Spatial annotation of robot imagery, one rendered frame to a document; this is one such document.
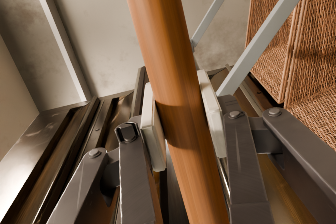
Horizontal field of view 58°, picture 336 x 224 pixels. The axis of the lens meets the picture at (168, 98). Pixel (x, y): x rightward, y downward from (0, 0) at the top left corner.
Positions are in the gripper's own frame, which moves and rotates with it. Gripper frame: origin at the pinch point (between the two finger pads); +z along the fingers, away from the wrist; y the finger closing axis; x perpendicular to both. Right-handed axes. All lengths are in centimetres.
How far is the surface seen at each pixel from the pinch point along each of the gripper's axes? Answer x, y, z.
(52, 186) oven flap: -48, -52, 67
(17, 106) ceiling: -91, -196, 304
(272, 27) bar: -4.7, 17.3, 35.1
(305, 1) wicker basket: -12, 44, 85
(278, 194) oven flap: -53, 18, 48
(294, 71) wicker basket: -35, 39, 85
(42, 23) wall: -13, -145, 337
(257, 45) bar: -7.2, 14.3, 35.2
